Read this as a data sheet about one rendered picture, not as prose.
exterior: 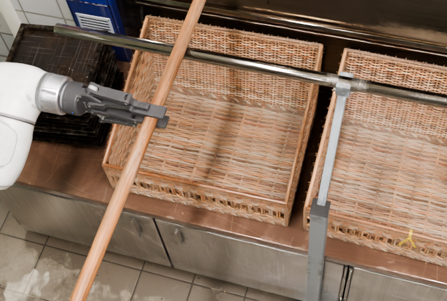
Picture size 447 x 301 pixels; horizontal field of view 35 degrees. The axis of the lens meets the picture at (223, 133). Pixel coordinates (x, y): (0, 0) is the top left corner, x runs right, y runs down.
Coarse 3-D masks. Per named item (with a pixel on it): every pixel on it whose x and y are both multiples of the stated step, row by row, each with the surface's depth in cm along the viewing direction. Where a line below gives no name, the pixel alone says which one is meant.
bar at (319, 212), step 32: (64, 32) 173; (96, 32) 172; (224, 64) 165; (256, 64) 163; (384, 96) 158; (416, 96) 155; (320, 192) 167; (320, 224) 170; (320, 256) 188; (320, 288) 214
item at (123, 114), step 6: (108, 108) 159; (114, 108) 159; (96, 114) 160; (102, 114) 159; (108, 114) 159; (114, 114) 159; (120, 114) 159; (126, 114) 159; (132, 114) 160; (126, 120) 159; (132, 120) 158
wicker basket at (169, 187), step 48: (144, 96) 227; (192, 96) 231; (240, 96) 227; (288, 96) 221; (192, 144) 221; (240, 144) 220; (288, 144) 219; (144, 192) 213; (192, 192) 203; (240, 192) 195; (288, 192) 193
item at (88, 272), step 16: (192, 16) 168; (192, 32) 167; (176, 48) 163; (176, 64) 161; (160, 80) 159; (160, 96) 157; (144, 128) 153; (144, 144) 151; (128, 160) 149; (128, 176) 147; (128, 192) 147; (112, 208) 143; (112, 224) 142; (96, 240) 140; (96, 256) 139; (80, 272) 138; (96, 272) 138; (80, 288) 135
